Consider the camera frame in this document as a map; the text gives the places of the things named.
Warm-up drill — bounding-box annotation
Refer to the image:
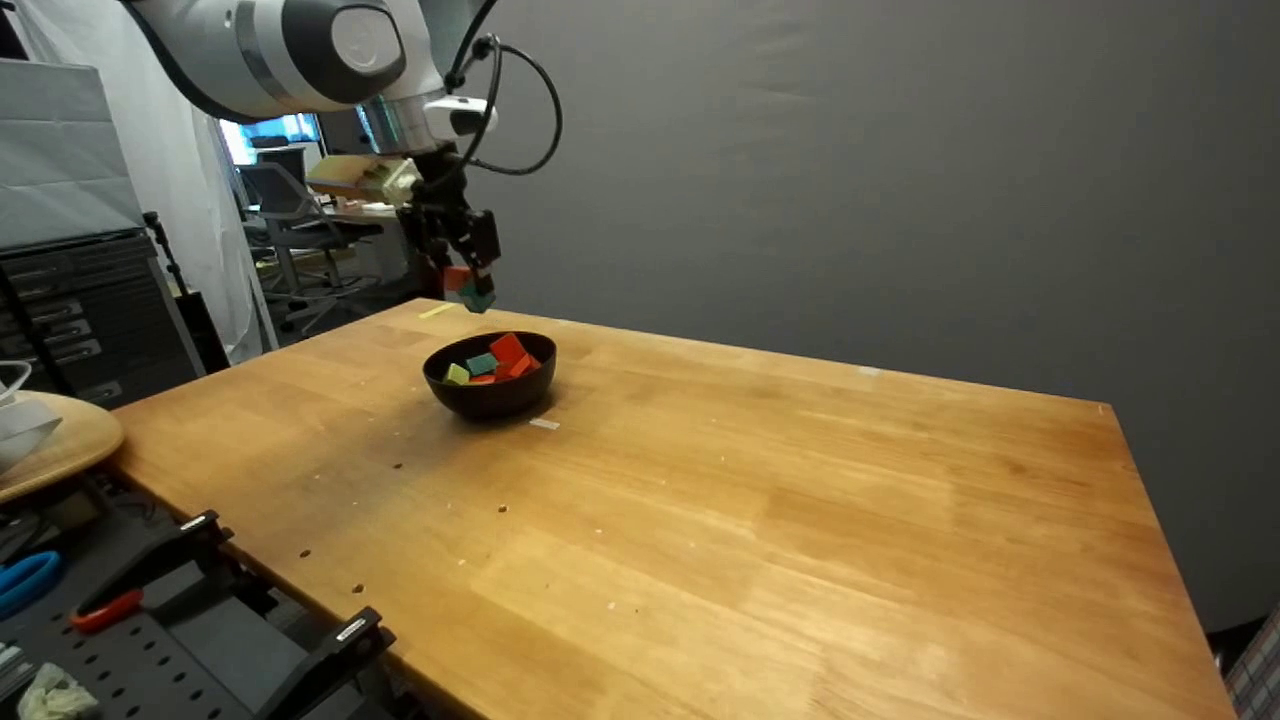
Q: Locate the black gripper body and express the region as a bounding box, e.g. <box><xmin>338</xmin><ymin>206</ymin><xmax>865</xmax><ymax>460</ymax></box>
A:
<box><xmin>406</xmin><ymin>149</ymin><xmax>498</xmax><ymax>272</ymax></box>

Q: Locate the small teal block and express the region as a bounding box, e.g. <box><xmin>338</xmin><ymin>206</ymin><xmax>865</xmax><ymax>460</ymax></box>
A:
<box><xmin>458</xmin><ymin>281</ymin><xmax>494</xmax><ymax>313</ymax></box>

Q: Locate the small orange block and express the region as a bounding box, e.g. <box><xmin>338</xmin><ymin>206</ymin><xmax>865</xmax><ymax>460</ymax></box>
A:
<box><xmin>442</xmin><ymin>270</ymin><xmax>470</xmax><ymax>296</ymax></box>

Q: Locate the red block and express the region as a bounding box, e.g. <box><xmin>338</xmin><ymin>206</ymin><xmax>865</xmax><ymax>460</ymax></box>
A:
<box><xmin>487</xmin><ymin>332</ymin><xmax>538</xmax><ymax>379</ymax></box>

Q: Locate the teal green block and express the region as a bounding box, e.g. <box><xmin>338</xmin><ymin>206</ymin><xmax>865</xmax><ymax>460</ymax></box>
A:
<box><xmin>463</xmin><ymin>351</ymin><xmax>498</xmax><ymax>376</ymax></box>

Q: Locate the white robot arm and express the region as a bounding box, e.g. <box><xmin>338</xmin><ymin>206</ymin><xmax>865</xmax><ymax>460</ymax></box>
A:
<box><xmin>118</xmin><ymin>0</ymin><xmax>498</xmax><ymax>313</ymax></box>

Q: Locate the black bowl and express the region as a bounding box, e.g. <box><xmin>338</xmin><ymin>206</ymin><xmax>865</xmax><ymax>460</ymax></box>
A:
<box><xmin>424</xmin><ymin>332</ymin><xmax>555</xmax><ymax>424</ymax></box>

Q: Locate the lime green block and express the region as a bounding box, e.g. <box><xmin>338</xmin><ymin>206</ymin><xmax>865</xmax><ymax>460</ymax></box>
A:
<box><xmin>442</xmin><ymin>363</ymin><xmax>470</xmax><ymax>388</ymax></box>

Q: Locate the black equipment rack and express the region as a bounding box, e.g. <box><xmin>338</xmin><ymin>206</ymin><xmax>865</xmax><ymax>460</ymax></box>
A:
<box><xmin>0</xmin><ymin>228</ymin><xmax>202</xmax><ymax>409</ymax></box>

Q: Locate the black pegboard tool tray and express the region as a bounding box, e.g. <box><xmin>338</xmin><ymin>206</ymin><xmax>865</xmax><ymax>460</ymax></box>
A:
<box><xmin>0</xmin><ymin>485</ymin><xmax>429</xmax><ymax>720</ymax></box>

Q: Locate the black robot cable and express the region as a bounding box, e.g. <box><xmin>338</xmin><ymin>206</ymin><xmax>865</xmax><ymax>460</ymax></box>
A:
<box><xmin>442</xmin><ymin>0</ymin><xmax>566</xmax><ymax>182</ymax></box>

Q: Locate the blue handled tool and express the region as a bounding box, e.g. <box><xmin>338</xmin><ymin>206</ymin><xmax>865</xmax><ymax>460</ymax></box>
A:
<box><xmin>0</xmin><ymin>551</ymin><xmax>61</xmax><ymax>622</ymax></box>

